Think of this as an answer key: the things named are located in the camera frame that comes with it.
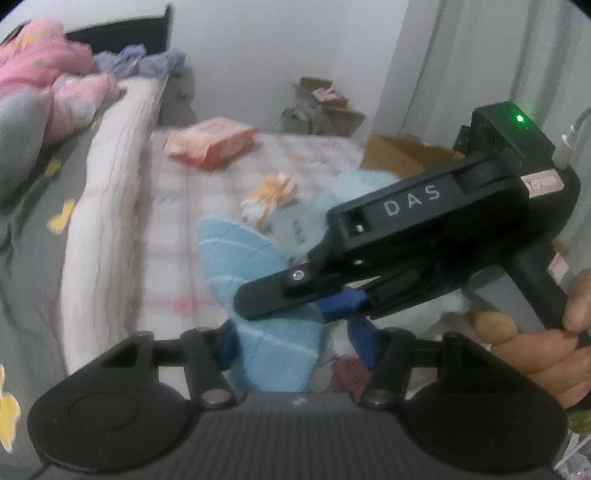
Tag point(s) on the small green box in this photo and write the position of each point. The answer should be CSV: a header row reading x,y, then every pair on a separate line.
x,y
295,121

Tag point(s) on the black headboard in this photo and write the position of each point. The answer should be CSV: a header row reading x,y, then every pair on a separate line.
x,y
120,37

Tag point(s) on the open cardboard box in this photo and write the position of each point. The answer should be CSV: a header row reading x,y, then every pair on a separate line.
x,y
328,106

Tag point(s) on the person's right hand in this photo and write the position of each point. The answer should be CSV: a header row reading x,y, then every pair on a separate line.
x,y
531,355

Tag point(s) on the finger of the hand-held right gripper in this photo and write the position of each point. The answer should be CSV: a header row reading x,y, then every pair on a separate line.
x,y
344,302
406,295

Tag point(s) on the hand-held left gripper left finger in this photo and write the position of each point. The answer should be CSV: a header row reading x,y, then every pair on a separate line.
x,y
227,346

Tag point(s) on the large cardboard box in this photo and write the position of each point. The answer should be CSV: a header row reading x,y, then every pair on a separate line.
x,y
401,157

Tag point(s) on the white curtain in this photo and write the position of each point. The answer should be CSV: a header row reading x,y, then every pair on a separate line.
x,y
485,55

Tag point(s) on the grey printed bedsheet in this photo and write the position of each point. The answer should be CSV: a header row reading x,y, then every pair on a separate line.
x,y
37,277

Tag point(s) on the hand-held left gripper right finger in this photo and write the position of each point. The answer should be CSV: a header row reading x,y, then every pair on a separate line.
x,y
364,346

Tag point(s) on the pink floral quilt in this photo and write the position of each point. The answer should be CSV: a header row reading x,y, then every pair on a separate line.
x,y
27,69

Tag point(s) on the red tissue packet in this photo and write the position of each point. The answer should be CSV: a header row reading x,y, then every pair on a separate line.
x,y
212,143

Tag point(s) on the orange white striped toy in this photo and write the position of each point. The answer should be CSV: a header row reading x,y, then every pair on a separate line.
x,y
272,191

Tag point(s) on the purple cloth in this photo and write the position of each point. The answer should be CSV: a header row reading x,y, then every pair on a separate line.
x,y
138,62

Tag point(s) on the plaid bedsheet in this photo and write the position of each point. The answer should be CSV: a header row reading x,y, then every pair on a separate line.
x,y
184,221

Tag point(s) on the blue towel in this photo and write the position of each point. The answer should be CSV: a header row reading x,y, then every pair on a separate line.
x,y
258,258

